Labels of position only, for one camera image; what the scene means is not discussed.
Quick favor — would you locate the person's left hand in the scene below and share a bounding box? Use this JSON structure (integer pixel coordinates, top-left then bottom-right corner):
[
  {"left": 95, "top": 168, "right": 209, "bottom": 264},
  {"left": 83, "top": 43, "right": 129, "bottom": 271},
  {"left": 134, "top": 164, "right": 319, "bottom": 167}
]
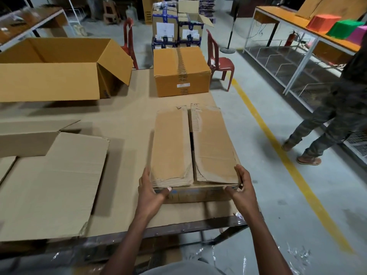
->
[{"left": 135, "top": 167, "right": 172, "bottom": 221}]

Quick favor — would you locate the magenta cube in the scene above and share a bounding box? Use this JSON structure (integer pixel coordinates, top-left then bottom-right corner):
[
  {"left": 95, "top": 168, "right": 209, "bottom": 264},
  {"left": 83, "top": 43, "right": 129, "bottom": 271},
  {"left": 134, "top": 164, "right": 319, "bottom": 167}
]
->
[{"left": 347, "top": 25, "right": 367, "bottom": 45}]

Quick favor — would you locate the white plastic jug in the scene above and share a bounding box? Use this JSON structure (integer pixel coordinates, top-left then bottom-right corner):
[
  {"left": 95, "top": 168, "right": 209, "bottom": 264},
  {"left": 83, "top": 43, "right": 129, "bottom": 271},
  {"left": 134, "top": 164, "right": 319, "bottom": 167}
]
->
[{"left": 126, "top": 4, "right": 139, "bottom": 22}]

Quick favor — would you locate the wooden stool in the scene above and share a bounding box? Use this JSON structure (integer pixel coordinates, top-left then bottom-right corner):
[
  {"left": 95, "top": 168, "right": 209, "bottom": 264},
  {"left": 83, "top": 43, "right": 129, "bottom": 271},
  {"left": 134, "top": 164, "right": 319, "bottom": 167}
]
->
[{"left": 102, "top": 0, "right": 121, "bottom": 25}]

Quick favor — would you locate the blue logo yellow cardboard box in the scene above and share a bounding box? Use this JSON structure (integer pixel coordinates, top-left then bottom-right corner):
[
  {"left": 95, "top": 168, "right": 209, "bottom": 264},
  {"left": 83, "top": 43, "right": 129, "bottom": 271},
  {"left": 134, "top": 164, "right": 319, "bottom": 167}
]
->
[{"left": 0, "top": 120, "right": 110, "bottom": 243}]

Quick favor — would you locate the red cube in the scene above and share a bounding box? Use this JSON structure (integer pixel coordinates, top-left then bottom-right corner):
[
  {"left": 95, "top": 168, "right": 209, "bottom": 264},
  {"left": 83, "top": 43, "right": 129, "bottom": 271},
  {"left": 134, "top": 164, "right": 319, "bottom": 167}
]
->
[{"left": 306, "top": 14, "right": 342, "bottom": 33}]

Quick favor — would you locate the green cube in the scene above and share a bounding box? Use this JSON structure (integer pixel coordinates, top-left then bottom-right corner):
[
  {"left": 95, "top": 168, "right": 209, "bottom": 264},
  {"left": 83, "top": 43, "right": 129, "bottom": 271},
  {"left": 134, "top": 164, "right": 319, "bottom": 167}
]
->
[{"left": 326, "top": 19, "right": 365, "bottom": 40}]

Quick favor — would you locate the person's right hand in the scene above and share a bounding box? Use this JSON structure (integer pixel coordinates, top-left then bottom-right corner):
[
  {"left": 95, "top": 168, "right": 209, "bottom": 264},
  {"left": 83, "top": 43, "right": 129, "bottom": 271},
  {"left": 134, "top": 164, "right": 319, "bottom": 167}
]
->
[{"left": 223, "top": 164, "right": 260, "bottom": 220}]

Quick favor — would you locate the red fire extinguisher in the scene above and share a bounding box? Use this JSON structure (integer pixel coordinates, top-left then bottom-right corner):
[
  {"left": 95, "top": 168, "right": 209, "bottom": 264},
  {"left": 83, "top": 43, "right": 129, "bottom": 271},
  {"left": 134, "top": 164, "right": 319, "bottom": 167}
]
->
[{"left": 284, "top": 31, "right": 297, "bottom": 47}]

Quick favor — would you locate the light grey shirt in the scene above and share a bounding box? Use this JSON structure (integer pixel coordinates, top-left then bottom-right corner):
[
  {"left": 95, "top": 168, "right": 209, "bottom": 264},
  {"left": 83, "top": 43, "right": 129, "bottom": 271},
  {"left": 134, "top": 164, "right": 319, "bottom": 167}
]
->
[{"left": 140, "top": 260, "right": 227, "bottom": 275}]

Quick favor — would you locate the red plastic chair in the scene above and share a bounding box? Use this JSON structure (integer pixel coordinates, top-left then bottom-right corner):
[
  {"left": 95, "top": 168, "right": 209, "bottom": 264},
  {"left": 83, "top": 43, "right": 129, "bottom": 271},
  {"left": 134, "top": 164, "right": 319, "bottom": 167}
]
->
[
  {"left": 206, "top": 29, "right": 235, "bottom": 92},
  {"left": 120, "top": 17, "right": 139, "bottom": 70}
]

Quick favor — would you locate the person's right forearm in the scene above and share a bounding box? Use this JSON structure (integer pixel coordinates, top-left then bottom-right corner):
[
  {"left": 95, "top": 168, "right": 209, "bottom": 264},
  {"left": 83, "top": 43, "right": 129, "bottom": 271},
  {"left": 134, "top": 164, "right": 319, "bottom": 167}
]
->
[{"left": 244, "top": 212, "right": 293, "bottom": 275}]

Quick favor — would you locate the stack of flattened cardboard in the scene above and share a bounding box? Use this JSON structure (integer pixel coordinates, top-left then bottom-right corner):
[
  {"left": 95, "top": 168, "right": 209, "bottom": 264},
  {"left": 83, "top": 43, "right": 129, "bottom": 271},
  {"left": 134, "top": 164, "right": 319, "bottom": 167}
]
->
[{"left": 199, "top": 0, "right": 216, "bottom": 19}]

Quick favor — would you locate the black pedestal fan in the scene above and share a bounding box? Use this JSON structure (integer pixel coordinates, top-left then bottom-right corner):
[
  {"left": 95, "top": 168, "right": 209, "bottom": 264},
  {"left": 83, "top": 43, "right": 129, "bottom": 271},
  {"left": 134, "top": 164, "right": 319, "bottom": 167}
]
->
[{"left": 220, "top": 0, "right": 244, "bottom": 54}]

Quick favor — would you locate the upright brown box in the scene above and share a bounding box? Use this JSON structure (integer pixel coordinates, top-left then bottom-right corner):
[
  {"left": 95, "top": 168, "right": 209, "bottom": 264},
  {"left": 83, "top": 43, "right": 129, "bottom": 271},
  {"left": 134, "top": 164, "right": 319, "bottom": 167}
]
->
[{"left": 142, "top": 0, "right": 164, "bottom": 25}]

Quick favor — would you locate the yellow-brown box with printed tape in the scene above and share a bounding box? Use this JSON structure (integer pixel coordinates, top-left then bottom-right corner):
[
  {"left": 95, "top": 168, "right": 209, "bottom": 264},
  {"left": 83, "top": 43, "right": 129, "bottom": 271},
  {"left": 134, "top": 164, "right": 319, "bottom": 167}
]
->
[{"left": 153, "top": 47, "right": 212, "bottom": 98}]

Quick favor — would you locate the leaning brown cardboard sheet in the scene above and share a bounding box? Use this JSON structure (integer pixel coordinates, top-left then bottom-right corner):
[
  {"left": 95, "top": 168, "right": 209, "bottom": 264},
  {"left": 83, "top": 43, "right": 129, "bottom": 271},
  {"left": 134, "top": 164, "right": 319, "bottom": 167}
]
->
[{"left": 295, "top": 0, "right": 367, "bottom": 20}]

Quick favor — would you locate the taped box with hazard label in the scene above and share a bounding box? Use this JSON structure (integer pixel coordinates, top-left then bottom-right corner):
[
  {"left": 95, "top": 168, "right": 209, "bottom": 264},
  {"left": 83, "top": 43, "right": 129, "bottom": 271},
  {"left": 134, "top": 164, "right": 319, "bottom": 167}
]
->
[{"left": 149, "top": 103, "right": 241, "bottom": 204}]

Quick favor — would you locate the orange top metal shelf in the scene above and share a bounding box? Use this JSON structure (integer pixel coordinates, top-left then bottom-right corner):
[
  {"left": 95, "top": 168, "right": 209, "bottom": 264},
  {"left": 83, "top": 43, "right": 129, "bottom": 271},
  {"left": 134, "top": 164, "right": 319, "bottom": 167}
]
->
[{"left": 243, "top": 6, "right": 362, "bottom": 112}]

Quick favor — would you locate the pile of blue taped parcels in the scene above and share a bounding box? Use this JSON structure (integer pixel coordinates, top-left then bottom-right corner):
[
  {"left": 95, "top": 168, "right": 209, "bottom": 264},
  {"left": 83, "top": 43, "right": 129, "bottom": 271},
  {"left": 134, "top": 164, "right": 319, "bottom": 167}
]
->
[{"left": 151, "top": 0, "right": 214, "bottom": 49}]

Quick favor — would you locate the large yellow cardboard box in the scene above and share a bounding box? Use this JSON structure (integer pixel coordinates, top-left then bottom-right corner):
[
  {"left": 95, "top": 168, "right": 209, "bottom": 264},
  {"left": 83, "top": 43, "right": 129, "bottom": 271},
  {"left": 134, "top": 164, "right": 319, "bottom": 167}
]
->
[{"left": 0, "top": 37, "right": 134, "bottom": 103}]

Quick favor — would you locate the person's left forearm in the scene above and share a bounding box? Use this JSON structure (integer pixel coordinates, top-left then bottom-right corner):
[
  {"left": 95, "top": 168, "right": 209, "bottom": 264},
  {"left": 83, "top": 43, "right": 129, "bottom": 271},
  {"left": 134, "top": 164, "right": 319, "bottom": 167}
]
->
[{"left": 100, "top": 214, "right": 161, "bottom": 275}]

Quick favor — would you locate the white wire mesh shelf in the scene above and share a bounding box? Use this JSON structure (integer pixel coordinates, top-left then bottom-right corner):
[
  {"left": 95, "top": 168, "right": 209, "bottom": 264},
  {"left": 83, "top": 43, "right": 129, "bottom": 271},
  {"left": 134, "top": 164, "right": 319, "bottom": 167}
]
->
[{"left": 344, "top": 131, "right": 367, "bottom": 158}]

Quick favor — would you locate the white wire frame rack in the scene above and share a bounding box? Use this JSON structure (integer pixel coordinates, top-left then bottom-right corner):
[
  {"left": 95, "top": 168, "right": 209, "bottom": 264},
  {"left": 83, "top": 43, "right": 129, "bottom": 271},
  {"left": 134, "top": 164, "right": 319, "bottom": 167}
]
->
[{"left": 246, "top": 40, "right": 342, "bottom": 112}]

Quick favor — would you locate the wooden desk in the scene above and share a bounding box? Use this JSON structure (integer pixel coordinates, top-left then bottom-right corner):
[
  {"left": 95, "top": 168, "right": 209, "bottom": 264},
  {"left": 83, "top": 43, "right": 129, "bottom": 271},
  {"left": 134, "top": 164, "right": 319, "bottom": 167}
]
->
[{"left": 0, "top": 8, "right": 69, "bottom": 52}]

